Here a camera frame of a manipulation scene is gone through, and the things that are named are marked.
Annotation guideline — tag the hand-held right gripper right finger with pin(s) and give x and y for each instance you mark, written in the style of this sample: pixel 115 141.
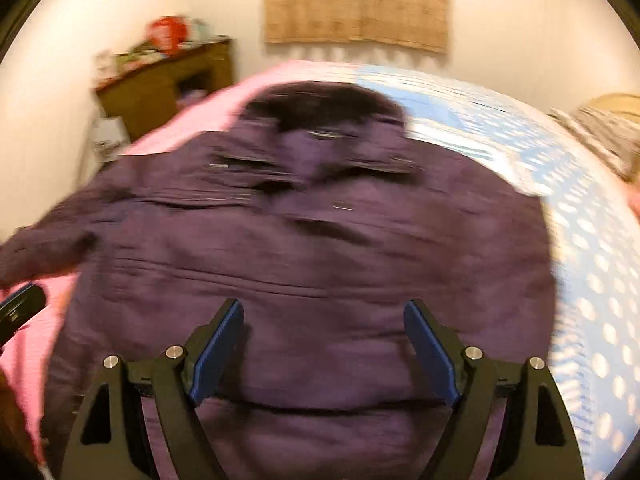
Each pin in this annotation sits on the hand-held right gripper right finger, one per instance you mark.
pixel 432 355

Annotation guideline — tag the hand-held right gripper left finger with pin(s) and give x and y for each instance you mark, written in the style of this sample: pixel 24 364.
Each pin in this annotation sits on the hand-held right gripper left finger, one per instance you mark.
pixel 215 355

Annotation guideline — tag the patterned pillow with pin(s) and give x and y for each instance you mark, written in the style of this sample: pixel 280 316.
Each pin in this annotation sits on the patterned pillow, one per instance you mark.
pixel 597 132

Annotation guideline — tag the purple padded jacket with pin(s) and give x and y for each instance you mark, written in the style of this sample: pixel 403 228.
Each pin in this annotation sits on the purple padded jacket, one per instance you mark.
pixel 310 240

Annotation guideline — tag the brown wooden desk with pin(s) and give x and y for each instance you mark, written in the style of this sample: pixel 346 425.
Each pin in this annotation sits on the brown wooden desk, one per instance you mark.
pixel 150 90

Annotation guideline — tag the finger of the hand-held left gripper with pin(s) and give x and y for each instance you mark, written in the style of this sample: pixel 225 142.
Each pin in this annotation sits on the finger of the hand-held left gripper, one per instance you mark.
pixel 20 310

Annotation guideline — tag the white board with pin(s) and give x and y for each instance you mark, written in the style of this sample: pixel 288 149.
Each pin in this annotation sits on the white board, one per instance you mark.
pixel 107 137

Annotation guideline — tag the red paper bag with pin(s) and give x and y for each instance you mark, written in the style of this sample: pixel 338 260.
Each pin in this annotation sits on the red paper bag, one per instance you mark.
pixel 169 34

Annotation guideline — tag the beige patterned curtain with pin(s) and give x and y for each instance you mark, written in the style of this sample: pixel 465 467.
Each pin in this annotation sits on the beige patterned curtain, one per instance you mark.
pixel 310 10
pixel 405 10

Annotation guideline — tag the pink and blue printed blanket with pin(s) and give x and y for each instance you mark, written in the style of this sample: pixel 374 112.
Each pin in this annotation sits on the pink and blue printed blanket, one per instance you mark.
pixel 575 220

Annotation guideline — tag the cream bed headboard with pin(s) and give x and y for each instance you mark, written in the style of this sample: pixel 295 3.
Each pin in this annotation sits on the cream bed headboard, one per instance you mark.
pixel 620 102

